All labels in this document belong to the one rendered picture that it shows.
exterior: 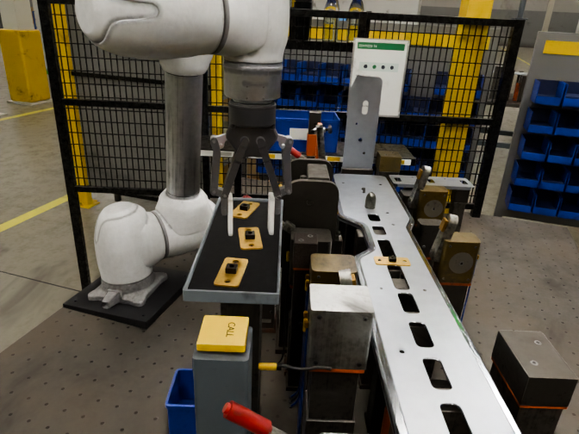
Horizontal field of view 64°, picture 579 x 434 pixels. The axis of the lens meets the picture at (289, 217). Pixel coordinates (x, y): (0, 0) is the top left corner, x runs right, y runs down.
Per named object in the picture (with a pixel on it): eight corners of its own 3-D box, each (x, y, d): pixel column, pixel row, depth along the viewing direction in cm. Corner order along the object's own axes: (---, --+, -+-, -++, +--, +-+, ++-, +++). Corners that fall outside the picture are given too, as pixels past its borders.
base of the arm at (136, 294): (77, 306, 136) (74, 290, 134) (119, 270, 156) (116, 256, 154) (134, 315, 133) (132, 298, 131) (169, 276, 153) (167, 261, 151)
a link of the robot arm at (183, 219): (146, 243, 156) (204, 226, 168) (167, 269, 145) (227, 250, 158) (134, -10, 115) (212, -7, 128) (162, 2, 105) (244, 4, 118)
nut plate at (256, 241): (263, 249, 80) (263, 243, 79) (240, 250, 79) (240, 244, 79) (258, 228, 87) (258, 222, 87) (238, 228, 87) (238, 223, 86)
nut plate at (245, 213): (245, 220, 91) (245, 213, 90) (227, 216, 92) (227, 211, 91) (260, 204, 98) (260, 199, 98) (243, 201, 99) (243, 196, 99)
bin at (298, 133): (337, 152, 185) (340, 120, 180) (260, 150, 184) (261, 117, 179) (333, 142, 200) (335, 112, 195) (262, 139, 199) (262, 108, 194)
